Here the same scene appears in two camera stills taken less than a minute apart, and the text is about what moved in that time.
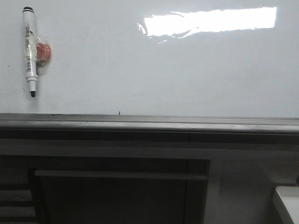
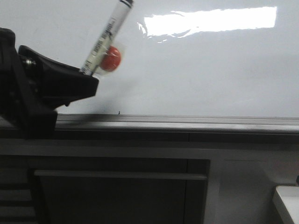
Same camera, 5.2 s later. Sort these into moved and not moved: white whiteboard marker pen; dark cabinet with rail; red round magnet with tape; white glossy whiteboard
Moved: white whiteboard marker pen; red round magnet with tape
Not moved: white glossy whiteboard; dark cabinet with rail
